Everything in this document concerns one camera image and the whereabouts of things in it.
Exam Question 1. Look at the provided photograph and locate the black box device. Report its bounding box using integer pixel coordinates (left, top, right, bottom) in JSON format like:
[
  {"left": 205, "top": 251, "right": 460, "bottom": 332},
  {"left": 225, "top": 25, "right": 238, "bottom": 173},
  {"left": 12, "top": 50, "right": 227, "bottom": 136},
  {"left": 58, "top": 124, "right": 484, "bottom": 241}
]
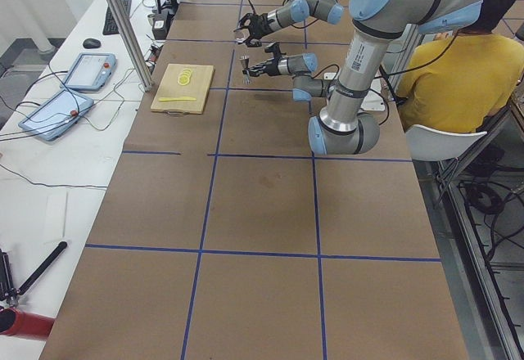
[{"left": 151, "top": 10, "right": 170, "bottom": 40}]

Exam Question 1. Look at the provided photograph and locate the wooden cutting board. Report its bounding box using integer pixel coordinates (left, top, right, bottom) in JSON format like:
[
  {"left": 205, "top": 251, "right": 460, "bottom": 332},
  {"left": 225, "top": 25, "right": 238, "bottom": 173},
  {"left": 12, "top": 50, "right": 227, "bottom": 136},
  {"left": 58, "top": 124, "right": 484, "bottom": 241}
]
[{"left": 151, "top": 64, "right": 215, "bottom": 115}]

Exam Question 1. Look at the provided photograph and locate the teach pendant far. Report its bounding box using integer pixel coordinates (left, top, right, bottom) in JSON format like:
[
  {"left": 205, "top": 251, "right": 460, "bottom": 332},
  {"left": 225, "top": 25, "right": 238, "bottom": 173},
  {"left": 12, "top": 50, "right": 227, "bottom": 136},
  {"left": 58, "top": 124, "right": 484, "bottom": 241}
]
[{"left": 63, "top": 52, "right": 116, "bottom": 92}]

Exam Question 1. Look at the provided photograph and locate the black computer mouse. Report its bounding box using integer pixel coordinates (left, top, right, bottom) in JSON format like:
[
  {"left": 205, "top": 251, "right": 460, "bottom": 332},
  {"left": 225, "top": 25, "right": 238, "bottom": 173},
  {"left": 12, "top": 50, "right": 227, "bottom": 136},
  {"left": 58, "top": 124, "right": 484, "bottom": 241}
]
[{"left": 83, "top": 38, "right": 102, "bottom": 49}]

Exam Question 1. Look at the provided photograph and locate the red cylinder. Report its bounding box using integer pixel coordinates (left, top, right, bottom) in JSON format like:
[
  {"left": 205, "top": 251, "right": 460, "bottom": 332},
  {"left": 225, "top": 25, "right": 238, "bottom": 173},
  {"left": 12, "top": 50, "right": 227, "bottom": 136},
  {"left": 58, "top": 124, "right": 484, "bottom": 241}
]
[{"left": 1, "top": 308, "right": 55, "bottom": 340}]

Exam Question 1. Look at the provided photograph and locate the black rod tool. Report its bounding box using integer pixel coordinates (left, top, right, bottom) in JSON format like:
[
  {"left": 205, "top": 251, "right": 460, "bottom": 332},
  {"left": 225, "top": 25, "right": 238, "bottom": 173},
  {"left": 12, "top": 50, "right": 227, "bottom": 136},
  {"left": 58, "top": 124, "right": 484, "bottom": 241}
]
[{"left": 17, "top": 241, "right": 68, "bottom": 296}]

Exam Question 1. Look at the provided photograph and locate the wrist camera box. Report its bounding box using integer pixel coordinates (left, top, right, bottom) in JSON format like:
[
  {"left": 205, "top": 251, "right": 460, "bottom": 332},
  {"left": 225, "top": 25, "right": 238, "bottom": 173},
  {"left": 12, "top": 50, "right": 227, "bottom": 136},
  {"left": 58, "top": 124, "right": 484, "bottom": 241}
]
[{"left": 264, "top": 42, "right": 286, "bottom": 59}]

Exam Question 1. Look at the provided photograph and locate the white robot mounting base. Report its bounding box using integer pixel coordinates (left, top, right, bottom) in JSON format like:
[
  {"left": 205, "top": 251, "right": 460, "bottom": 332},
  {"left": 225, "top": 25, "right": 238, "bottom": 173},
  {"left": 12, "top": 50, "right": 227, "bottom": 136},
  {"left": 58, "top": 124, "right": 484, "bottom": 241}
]
[{"left": 323, "top": 71, "right": 388, "bottom": 112}]

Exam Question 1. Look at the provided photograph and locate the yellow plastic knife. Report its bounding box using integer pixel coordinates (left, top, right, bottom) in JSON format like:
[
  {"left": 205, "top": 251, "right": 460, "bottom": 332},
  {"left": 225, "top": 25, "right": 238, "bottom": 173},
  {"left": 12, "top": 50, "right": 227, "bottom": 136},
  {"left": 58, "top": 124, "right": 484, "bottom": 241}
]
[{"left": 158, "top": 96, "right": 197, "bottom": 102}]

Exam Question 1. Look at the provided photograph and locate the teach pendant near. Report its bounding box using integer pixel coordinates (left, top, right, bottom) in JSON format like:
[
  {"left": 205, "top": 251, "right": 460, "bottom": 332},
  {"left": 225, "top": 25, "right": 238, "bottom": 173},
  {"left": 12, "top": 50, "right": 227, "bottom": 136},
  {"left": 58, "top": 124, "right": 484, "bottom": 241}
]
[{"left": 19, "top": 89, "right": 94, "bottom": 142}]

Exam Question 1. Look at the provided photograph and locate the steel double jigger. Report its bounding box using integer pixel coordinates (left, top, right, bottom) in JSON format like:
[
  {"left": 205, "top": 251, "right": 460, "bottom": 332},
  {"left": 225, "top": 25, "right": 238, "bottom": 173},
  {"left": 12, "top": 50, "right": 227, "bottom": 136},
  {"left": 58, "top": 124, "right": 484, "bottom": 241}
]
[{"left": 239, "top": 55, "right": 251, "bottom": 84}]

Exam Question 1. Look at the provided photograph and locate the aluminium frame post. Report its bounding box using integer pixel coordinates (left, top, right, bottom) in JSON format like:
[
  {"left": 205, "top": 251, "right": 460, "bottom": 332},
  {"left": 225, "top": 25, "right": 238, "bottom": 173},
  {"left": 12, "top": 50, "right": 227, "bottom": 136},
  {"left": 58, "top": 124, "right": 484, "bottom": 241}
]
[{"left": 106, "top": 0, "right": 152, "bottom": 92}]

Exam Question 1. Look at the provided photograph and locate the clear glass cup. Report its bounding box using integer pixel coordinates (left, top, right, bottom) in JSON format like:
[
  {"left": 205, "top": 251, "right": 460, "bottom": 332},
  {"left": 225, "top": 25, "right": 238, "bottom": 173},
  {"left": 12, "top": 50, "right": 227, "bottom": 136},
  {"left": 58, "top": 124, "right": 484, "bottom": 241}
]
[{"left": 233, "top": 26, "right": 251, "bottom": 45}]

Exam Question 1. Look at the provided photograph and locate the white chair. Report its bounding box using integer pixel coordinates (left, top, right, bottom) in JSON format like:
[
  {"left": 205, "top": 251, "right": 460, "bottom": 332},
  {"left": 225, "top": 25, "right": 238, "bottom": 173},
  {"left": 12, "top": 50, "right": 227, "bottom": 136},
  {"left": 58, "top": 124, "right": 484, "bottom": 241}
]
[{"left": 405, "top": 124, "right": 487, "bottom": 173}]

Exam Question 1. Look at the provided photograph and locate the person in yellow shirt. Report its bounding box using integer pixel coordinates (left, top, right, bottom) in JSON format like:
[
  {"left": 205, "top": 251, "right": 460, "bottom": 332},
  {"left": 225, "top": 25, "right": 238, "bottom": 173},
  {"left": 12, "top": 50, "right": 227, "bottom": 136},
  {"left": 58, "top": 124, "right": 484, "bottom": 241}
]
[{"left": 396, "top": 0, "right": 523, "bottom": 133}]

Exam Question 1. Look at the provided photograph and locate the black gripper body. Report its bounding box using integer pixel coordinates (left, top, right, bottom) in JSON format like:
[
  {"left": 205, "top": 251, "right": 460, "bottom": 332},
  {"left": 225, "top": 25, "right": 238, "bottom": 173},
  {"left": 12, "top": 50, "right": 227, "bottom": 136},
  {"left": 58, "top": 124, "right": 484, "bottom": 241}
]
[
  {"left": 239, "top": 13, "right": 276, "bottom": 41},
  {"left": 249, "top": 59, "right": 287, "bottom": 77}
]

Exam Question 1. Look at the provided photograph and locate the black keyboard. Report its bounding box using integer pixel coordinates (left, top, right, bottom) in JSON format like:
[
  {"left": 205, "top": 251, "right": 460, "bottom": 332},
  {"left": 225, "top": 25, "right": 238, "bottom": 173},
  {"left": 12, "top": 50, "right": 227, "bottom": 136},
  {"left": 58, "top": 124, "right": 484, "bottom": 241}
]
[{"left": 102, "top": 0, "right": 133, "bottom": 36}]

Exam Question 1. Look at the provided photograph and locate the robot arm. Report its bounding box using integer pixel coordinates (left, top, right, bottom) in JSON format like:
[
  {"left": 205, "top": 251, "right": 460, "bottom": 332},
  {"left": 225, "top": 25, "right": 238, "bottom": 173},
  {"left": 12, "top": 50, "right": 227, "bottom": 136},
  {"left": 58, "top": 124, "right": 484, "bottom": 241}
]
[
  {"left": 233, "top": 0, "right": 344, "bottom": 47},
  {"left": 242, "top": 0, "right": 482, "bottom": 155}
]

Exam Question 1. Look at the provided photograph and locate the teach pendant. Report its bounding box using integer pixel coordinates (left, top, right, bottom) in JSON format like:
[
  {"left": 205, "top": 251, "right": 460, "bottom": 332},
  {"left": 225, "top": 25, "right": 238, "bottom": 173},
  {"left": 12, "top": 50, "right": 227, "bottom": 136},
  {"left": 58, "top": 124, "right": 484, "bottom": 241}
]
[
  {"left": 19, "top": 89, "right": 94, "bottom": 142},
  {"left": 63, "top": 52, "right": 116, "bottom": 92}
]

